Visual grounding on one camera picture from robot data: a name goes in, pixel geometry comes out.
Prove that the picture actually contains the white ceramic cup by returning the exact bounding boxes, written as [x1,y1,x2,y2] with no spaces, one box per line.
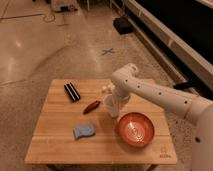
[103,95,118,118]

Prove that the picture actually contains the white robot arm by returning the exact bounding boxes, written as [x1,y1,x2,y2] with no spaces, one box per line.
[110,63,213,171]

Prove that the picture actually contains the red-brown chili pepper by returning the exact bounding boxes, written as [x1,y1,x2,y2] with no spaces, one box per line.
[83,100,101,114]

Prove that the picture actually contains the black rectangular box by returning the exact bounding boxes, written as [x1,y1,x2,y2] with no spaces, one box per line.
[64,83,80,102]

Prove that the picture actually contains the blue sponge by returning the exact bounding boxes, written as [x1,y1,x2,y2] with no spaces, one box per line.
[73,124,96,139]

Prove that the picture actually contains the orange ribbed bowl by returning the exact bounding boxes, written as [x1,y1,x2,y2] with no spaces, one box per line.
[118,112,155,148]

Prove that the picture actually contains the wooden table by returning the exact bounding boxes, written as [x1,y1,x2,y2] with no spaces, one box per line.
[25,79,177,165]

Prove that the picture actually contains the black bag on floor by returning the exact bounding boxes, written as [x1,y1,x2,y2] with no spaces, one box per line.
[113,17,133,35]

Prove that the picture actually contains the grey equipment on floor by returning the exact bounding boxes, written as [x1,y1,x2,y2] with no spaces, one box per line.
[51,0,77,12]

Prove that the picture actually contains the cable on floor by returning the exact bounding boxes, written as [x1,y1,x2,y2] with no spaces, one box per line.
[41,6,69,28]

